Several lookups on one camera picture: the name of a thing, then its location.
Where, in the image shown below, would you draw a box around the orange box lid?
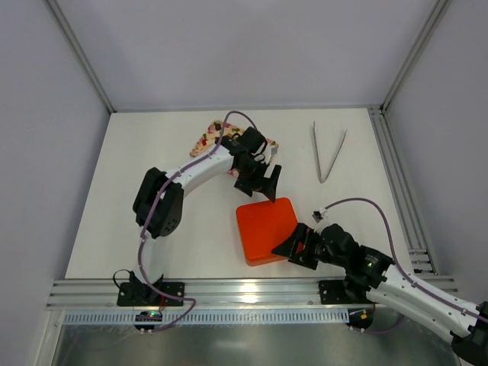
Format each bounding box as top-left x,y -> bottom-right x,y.
236,197 -> 298,258

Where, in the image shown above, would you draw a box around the metal tongs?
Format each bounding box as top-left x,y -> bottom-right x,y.
311,121 -> 348,184

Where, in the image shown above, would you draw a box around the orange chocolate box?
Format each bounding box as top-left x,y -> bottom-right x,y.
245,255 -> 285,267

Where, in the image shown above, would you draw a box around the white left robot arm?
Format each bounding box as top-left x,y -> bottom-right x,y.
133,127 -> 281,286

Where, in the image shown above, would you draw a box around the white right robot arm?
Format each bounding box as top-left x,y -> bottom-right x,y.
272,223 -> 487,365

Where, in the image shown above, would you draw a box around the floral tray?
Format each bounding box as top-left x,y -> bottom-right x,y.
190,120 -> 279,163

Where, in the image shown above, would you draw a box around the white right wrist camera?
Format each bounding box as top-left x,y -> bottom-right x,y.
312,208 -> 327,223

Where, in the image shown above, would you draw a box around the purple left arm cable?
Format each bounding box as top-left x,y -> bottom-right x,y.
137,110 -> 260,331

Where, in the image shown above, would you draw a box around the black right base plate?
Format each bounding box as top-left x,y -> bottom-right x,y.
318,280 -> 349,305

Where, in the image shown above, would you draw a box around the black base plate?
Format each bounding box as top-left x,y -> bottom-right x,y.
117,281 -> 185,307
318,280 -> 349,305

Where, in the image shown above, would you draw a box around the slotted cable duct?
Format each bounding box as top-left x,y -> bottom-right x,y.
63,307 -> 349,326

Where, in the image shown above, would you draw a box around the aluminium right side rail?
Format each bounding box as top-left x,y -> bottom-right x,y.
368,107 -> 438,276

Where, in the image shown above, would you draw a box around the aluminium rail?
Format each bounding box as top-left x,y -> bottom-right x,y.
46,278 -> 322,310
368,107 -> 438,276

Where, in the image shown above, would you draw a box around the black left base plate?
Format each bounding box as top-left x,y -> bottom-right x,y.
117,281 -> 185,307

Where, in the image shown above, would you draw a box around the aluminium front rail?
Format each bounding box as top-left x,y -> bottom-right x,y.
46,278 -> 322,310

